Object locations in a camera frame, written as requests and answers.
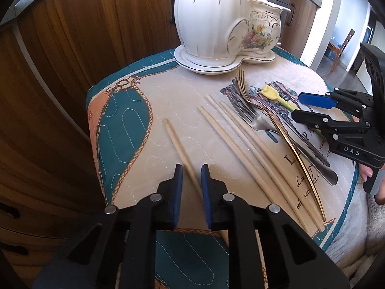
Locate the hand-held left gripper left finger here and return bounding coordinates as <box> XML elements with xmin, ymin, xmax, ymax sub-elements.
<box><xmin>33</xmin><ymin>164</ymin><xmax>184</xmax><ymax>289</ymax></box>

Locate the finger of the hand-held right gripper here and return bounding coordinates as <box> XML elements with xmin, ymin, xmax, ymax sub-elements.
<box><xmin>291</xmin><ymin>110</ymin><xmax>371</xmax><ymax>133</ymax></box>
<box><xmin>298</xmin><ymin>88</ymin><xmax>376</xmax><ymax>117</ymax></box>

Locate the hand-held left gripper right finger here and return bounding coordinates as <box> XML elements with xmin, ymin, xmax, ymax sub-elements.
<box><xmin>201</xmin><ymin>164</ymin><xmax>351</xmax><ymax>289</ymax></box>

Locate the silver fork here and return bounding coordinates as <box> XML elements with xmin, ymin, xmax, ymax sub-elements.
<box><xmin>241</xmin><ymin>105</ymin><xmax>337</xmax><ymax>186</ymax></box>
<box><xmin>231</xmin><ymin>78</ymin><xmax>331</xmax><ymax>167</ymax></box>

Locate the yellow silicone spatula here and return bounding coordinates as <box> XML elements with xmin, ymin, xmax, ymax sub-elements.
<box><xmin>260</xmin><ymin>86</ymin><xmax>300</xmax><ymax>112</ymax></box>

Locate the wooden chopstick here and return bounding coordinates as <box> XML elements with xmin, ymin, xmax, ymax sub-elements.
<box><xmin>205</xmin><ymin>95</ymin><xmax>318</xmax><ymax>234</ymax></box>
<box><xmin>220</xmin><ymin>101</ymin><xmax>325</xmax><ymax>232</ymax></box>
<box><xmin>197</xmin><ymin>105</ymin><xmax>312</xmax><ymax>234</ymax></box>
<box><xmin>163</xmin><ymin>118</ymin><xmax>231</xmax><ymax>246</ymax></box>

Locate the gold fork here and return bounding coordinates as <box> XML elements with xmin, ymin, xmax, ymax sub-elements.
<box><xmin>236</xmin><ymin>68</ymin><xmax>327</xmax><ymax>222</ymax></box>

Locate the small floral ceramic utensil holder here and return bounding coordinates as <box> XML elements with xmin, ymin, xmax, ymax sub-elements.
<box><xmin>230</xmin><ymin>0</ymin><xmax>283</xmax><ymax>59</ymax></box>

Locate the large white ceramic utensil holder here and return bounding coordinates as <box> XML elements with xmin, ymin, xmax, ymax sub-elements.
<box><xmin>174</xmin><ymin>0</ymin><xmax>251</xmax><ymax>67</ymax></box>

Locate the person's right hand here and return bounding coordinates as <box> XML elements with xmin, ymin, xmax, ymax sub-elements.
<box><xmin>359</xmin><ymin>163</ymin><xmax>374</xmax><ymax>184</ymax></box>

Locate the printed quilted tablecloth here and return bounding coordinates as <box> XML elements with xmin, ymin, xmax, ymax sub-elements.
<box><xmin>86</xmin><ymin>46</ymin><xmax>361</xmax><ymax>289</ymax></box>

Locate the wooden dining chair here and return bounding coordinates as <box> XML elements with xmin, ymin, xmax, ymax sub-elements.
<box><xmin>327</xmin><ymin>28</ymin><xmax>356</xmax><ymax>73</ymax></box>

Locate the wooden base cabinet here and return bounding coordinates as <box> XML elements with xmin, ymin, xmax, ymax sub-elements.
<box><xmin>0</xmin><ymin>0</ymin><xmax>181</xmax><ymax>277</ymax></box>
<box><xmin>280</xmin><ymin>0</ymin><xmax>318</xmax><ymax>60</ymax></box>

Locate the grey plush cushion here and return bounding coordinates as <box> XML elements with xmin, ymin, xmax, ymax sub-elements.
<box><xmin>326</xmin><ymin>157</ymin><xmax>380</xmax><ymax>277</ymax></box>

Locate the white ceramic saucer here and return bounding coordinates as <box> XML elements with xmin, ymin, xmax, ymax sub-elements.
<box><xmin>174</xmin><ymin>45</ymin><xmax>276</xmax><ymax>74</ymax></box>

